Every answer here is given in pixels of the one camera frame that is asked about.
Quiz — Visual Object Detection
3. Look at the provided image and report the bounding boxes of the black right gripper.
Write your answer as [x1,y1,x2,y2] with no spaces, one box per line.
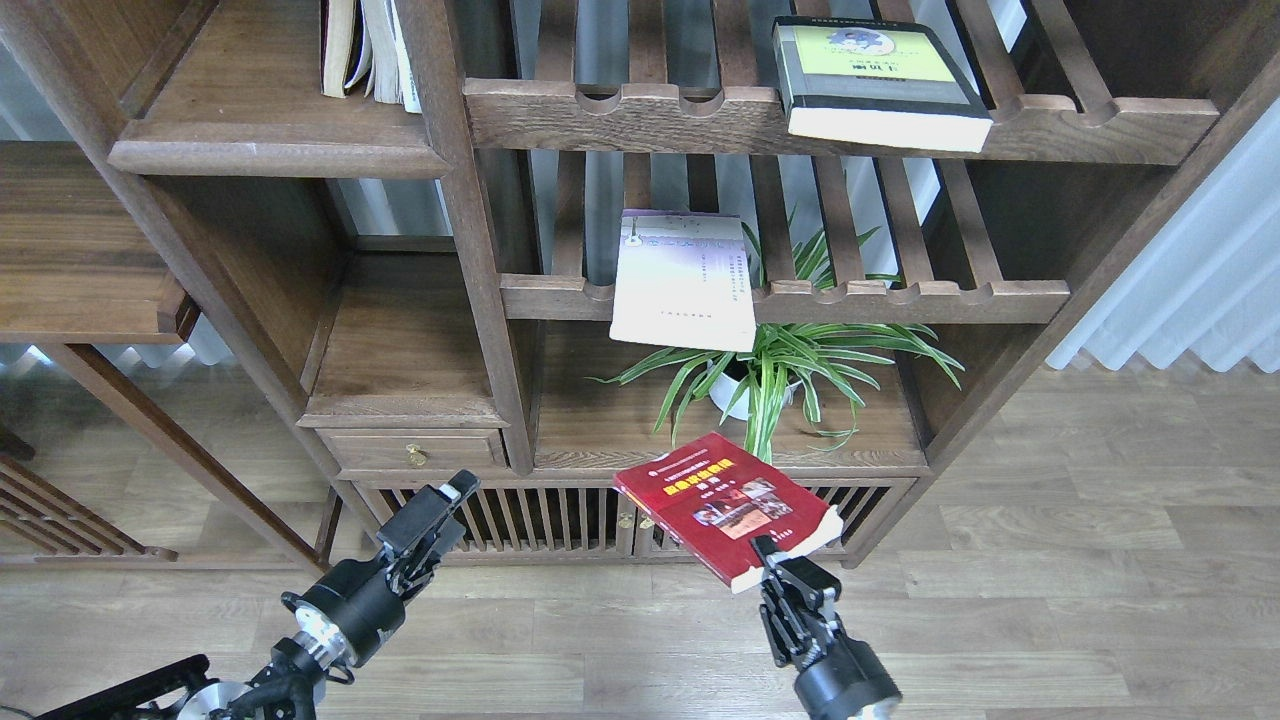
[750,536,902,719]

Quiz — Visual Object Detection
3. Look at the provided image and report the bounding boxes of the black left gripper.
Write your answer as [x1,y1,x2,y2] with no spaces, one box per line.
[282,470,480,667]

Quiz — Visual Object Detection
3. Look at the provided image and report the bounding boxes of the red book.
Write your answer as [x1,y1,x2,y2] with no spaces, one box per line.
[614,433,844,593]

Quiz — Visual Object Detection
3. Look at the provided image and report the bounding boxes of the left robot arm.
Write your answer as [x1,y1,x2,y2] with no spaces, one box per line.
[44,470,480,719]

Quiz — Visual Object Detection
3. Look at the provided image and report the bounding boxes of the upright white books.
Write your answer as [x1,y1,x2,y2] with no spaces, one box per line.
[361,1,422,114]

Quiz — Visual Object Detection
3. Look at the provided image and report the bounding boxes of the brass drawer knob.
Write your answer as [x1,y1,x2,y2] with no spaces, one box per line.
[404,443,428,468]

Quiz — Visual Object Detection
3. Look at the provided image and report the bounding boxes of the white plant pot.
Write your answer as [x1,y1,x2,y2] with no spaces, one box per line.
[709,359,801,421]

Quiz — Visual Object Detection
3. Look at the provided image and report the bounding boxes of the spider plant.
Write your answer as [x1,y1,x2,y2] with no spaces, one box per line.
[613,218,961,460]

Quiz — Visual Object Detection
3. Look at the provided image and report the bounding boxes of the pale lavender book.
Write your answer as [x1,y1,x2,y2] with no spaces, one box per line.
[609,209,756,352]

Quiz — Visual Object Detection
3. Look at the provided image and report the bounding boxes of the dark wooden bookshelf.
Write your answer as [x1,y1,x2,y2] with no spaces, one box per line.
[3,1,1277,564]

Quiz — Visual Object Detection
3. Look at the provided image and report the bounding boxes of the white curtain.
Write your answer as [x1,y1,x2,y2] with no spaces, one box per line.
[1047,105,1279,373]

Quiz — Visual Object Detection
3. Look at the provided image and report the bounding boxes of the yellow and grey thick book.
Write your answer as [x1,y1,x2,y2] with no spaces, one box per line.
[773,15,993,152]

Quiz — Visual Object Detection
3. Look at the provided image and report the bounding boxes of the upright beige book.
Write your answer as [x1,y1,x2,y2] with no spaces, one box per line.
[320,1,362,97]

